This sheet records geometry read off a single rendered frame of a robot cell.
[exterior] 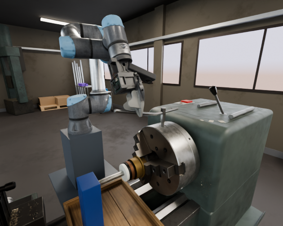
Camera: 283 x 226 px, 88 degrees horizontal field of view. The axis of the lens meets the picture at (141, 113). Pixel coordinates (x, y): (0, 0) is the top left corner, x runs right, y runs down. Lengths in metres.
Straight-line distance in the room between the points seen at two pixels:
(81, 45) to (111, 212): 0.69
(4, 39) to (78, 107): 6.07
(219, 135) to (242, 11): 3.19
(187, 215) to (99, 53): 0.78
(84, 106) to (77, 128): 0.14
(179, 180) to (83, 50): 0.61
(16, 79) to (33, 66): 1.33
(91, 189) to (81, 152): 0.47
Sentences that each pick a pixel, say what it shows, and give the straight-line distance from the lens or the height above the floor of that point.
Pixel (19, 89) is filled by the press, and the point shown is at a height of 0.88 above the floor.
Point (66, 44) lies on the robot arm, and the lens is 0.63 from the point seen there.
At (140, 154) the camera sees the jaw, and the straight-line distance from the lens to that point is 0.67.
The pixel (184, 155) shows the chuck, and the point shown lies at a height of 1.16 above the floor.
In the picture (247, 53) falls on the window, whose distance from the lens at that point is 3.48.
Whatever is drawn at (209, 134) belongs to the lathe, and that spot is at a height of 1.22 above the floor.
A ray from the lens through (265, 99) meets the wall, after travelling 3.44.
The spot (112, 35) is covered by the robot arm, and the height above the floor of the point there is 1.59.
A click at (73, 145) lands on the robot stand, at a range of 0.96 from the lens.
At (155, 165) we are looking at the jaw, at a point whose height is 1.12.
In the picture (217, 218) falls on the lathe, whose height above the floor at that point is 0.80.
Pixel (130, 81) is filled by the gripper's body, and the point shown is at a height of 1.44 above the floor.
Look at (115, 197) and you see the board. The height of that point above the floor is 0.89.
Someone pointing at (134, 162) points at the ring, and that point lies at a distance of 0.63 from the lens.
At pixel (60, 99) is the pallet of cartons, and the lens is 6.92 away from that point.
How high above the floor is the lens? 1.47
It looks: 16 degrees down
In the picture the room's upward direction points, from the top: straight up
